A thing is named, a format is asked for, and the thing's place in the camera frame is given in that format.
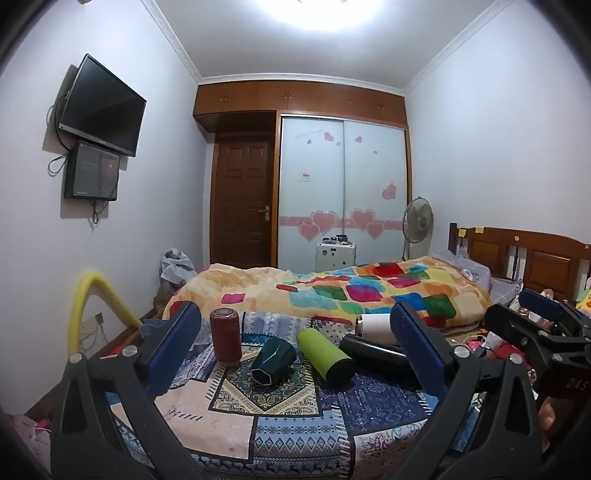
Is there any red cylindrical cup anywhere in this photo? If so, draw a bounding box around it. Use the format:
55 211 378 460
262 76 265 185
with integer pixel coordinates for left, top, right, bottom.
210 308 244 366

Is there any wooden bed headboard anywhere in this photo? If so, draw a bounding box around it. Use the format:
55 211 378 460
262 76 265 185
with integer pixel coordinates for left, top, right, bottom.
448 222 591 306

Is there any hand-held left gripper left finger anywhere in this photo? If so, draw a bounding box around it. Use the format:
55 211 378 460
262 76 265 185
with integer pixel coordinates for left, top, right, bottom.
50 301 202 480

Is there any white cylindrical cup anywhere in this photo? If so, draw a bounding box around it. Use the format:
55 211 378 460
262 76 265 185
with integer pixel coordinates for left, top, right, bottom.
355 313 397 345

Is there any small white cabinet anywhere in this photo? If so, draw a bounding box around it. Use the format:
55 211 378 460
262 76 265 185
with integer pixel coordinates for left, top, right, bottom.
316 242 357 274

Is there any wooden overhead cabinet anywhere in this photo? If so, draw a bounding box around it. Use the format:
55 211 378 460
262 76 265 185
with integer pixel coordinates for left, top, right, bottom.
193 78 408 133

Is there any colourful patchwork quilt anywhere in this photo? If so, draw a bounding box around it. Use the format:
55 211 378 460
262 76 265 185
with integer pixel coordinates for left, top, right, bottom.
163 256 493 331

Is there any patterned blue blanket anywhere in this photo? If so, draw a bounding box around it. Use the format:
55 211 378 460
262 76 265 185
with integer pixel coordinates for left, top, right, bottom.
104 310 481 480

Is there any wall-mounted black television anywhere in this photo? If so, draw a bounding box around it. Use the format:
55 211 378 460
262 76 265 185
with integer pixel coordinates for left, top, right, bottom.
58 54 147 158

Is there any grey crumpled cloth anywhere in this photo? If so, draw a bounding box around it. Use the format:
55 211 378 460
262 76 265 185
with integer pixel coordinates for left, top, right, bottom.
160 248 197 294

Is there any grey patterned pillow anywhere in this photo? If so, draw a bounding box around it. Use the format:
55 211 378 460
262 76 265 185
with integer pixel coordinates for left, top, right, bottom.
431 249 493 291

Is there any dark green faceted cup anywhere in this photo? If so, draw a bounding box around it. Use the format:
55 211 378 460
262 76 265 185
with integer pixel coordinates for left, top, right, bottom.
250 339 297 385

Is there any sliding door wardrobe with hearts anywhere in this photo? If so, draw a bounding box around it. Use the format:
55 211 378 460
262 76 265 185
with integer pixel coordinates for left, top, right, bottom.
276 113 411 273

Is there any black television cable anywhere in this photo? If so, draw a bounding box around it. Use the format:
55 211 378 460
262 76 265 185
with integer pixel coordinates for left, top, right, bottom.
46 90 71 177

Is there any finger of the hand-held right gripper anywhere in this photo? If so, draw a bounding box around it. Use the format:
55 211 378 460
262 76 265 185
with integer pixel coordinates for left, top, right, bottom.
518 289 591 329
484 304 561 358

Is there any black cylindrical cup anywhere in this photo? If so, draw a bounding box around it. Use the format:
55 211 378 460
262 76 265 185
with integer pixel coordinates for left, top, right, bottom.
339 333 413 376

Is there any brown wooden door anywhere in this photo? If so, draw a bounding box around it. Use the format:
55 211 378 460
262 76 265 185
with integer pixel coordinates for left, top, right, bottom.
210 131 277 269

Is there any person's right hand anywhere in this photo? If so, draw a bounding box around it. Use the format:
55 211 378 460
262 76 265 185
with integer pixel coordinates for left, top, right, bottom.
537 396 563 446

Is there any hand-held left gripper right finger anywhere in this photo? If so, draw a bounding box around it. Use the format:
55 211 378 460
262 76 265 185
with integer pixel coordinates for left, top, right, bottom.
389 302 543 480

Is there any lime green cup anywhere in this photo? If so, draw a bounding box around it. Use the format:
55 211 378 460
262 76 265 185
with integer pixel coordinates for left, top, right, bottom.
296 328 355 387

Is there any standing electric fan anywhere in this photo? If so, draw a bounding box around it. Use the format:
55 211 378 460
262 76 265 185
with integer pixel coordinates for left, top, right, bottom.
401 197 435 262

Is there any black wall-mounted box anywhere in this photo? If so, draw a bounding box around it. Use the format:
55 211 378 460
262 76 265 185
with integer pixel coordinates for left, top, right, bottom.
64 141 122 202

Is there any yellow foam tube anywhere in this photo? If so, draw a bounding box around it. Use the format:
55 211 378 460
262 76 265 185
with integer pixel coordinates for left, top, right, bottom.
68 271 142 356

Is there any checked grey pillow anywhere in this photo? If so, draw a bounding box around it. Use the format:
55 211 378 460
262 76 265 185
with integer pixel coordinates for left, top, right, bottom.
488 277 523 306

